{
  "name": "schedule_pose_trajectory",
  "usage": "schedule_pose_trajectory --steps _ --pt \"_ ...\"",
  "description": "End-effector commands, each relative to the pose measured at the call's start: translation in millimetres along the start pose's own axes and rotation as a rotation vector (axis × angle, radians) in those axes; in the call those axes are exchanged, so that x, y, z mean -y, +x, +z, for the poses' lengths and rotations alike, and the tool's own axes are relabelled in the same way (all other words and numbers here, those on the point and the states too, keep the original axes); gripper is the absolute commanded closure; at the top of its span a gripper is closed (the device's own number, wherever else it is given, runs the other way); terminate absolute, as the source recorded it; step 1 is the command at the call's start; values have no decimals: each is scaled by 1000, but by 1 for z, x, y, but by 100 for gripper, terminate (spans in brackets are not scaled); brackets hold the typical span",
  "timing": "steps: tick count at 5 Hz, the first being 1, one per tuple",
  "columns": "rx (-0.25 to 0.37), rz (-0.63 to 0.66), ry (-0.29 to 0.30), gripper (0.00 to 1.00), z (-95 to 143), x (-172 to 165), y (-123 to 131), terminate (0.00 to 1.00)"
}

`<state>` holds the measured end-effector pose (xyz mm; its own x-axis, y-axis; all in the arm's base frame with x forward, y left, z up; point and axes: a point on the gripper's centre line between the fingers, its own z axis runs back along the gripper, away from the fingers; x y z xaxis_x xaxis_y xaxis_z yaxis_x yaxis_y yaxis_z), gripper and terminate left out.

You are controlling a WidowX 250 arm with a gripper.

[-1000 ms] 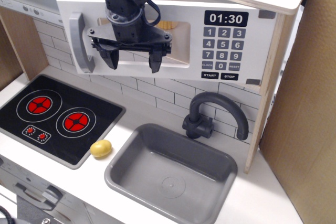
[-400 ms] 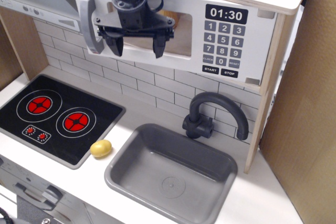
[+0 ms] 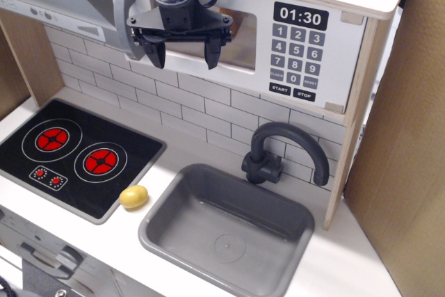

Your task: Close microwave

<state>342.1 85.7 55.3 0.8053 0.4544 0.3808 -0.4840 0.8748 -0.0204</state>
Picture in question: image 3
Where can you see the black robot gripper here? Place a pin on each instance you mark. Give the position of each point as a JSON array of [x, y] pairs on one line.
[[186, 22]]

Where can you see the white toy microwave door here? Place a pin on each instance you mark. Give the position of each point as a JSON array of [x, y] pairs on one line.
[[301, 52]]

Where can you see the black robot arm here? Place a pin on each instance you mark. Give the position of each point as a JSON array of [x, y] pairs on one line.
[[181, 21]]

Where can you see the dark grey toy faucet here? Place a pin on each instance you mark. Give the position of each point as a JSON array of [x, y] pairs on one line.
[[271, 141]]

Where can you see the yellow toy potato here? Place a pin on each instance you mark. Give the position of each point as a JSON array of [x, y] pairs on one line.
[[133, 197]]

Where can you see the black toy stovetop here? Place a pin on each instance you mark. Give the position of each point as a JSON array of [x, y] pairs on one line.
[[77, 159]]

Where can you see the grey toy sink basin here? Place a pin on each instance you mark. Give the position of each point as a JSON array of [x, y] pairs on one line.
[[238, 236]]

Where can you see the brown cardboard panel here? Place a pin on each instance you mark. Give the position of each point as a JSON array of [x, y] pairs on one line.
[[396, 185]]

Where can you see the grey oven front handle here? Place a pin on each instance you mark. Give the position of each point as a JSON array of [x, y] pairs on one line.
[[61, 265]]

